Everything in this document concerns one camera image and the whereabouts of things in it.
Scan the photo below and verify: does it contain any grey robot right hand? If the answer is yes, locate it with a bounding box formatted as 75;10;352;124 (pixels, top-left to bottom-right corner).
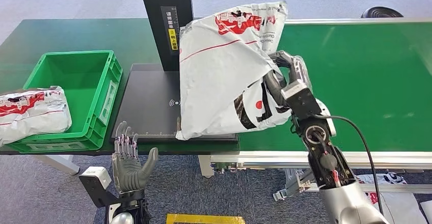
263;50;313;107

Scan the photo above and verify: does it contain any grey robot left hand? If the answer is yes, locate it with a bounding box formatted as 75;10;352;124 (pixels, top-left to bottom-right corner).
112;121;159;194

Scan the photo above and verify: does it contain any white printed courier bag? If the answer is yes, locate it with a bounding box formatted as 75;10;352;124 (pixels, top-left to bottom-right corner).
175;1;292;141
0;86;72;146
356;172;429;224
420;200;432;224

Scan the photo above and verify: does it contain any black inbound scanner machine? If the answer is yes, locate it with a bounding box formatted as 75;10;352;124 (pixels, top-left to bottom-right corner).
111;0;238;146

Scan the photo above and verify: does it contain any green conveyor belt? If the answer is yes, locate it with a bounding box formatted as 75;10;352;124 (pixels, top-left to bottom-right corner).
209;17;432;201

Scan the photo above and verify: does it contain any white table leg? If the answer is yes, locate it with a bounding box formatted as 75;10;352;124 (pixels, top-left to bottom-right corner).
198;155;215;179
35;155;80;176

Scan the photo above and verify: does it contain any yellow floor tape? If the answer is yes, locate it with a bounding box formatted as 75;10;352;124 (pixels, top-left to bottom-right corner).
166;214;246;224

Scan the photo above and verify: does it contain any black round ribbed object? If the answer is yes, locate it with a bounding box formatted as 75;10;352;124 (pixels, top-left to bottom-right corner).
360;6;404;19

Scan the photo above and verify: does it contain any green plastic crate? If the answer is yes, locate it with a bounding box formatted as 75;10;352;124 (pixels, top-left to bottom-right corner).
7;49;123;154

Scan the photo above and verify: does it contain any black yellow label sticker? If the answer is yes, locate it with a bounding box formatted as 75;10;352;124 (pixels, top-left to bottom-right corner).
160;6;179;52

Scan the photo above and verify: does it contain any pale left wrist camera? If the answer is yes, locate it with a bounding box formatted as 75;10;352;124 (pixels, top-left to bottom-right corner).
78;166;120;210

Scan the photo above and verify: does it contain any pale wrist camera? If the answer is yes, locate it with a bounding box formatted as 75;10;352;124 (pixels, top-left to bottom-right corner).
78;166;120;210
281;80;322;119

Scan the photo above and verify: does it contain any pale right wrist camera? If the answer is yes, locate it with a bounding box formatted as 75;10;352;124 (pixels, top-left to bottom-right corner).
281;80;322;119

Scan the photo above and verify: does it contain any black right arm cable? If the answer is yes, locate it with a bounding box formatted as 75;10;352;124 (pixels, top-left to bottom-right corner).
314;114;385;216

